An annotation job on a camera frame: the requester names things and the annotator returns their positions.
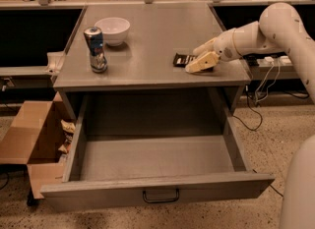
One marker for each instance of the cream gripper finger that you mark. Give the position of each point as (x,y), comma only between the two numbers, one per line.
(203,62)
(206,48)

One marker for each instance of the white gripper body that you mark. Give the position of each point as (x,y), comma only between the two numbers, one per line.
(223,46)

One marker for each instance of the dark chocolate rxbar wrapper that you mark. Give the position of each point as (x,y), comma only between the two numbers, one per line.
(182,60)

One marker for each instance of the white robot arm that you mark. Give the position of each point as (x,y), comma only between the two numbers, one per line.
(279,29)

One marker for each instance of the grey metal drawer cabinet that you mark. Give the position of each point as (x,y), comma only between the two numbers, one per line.
(158,32)

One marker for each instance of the open grey top drawer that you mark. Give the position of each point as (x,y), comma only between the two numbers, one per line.
(128,142)

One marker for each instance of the white plug adapter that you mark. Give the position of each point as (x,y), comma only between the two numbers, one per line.
(269,60)

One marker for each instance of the white power strip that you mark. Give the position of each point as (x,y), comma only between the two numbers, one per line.
(285,60)

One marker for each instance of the white ceramic bowl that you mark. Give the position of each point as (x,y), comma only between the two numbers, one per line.
(115,30)

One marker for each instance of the blue silver drink can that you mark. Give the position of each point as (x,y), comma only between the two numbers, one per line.
(94,39)

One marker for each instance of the snack wrappers in box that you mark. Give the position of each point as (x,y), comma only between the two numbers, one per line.
(66,136)

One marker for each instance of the open cardboard box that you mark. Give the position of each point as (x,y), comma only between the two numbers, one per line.
(36,138)

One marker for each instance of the black drawer handle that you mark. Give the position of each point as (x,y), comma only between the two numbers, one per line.
(160,196)

